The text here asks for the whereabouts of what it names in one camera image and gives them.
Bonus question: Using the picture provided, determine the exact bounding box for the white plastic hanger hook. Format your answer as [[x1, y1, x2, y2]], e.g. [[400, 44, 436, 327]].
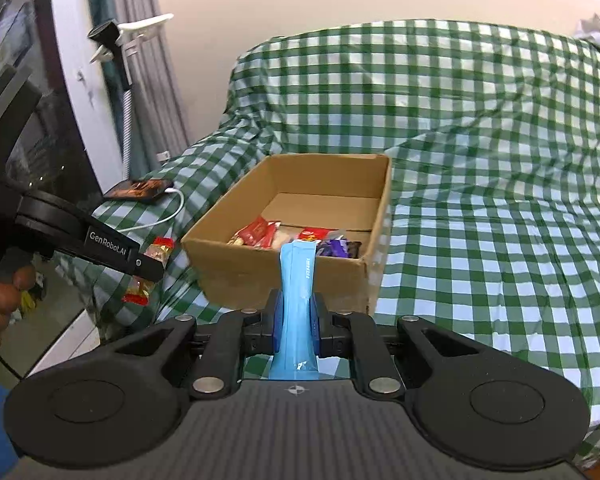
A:
[[89, 12, 175, 65]]

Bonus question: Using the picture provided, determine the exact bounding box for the purple candy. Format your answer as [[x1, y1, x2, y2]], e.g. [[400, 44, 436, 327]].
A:
[[316, 237, 348, 257]]

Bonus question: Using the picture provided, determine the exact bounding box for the garment steamer with braided hose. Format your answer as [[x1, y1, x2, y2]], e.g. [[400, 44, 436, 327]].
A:
[[87, 19, 136, 183]]

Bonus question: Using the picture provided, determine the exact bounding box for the white charging cable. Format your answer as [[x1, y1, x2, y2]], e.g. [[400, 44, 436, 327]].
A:
[[125, 187, 185, 235]]

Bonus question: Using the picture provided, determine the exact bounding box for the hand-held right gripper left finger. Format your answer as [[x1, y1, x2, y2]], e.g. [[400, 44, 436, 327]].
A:
[[111, 290, 284, 402]]

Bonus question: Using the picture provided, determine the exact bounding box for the small brown candy bar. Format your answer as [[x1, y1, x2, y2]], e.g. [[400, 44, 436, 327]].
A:
[[121, 236, 176, 306]]

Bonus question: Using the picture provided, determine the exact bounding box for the cardboard box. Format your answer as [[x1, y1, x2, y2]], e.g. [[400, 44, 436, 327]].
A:
[[181, 153, 393, 317]]

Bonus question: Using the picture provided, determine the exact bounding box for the white rice cracker packet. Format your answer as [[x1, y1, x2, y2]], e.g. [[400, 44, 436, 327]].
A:
[[275, 225, 301, 248]]

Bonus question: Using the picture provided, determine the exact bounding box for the black smartphone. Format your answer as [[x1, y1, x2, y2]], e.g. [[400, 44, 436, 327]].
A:
[[102, 178, 175, 204]]

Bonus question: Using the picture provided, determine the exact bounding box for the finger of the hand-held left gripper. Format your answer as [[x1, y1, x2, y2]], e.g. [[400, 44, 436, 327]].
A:
[[60, 217, 167, 284]]

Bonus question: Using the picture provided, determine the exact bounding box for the dark red snack packet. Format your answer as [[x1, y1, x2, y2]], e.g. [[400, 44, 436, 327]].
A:
[[240, 217, 281, 250]]

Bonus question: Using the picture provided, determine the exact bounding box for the green checkered cloth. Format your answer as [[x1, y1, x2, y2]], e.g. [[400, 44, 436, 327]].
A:
[[55, 19, 600, 471]]

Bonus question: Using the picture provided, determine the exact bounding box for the light blue snack packet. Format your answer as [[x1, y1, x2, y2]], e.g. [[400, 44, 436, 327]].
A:
[[269, 241, 321, 381]]

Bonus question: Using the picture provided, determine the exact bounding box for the white window frame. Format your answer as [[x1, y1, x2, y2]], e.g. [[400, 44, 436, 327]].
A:
[[47, 0, 126, 196]]

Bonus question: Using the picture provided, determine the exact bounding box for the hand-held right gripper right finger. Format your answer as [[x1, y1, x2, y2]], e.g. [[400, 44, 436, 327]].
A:
[[309, 291, 482, 401]]

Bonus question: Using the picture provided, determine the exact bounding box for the red stick snack packet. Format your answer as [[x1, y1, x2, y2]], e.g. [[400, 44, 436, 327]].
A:
[[297, 227, 341, 242]]

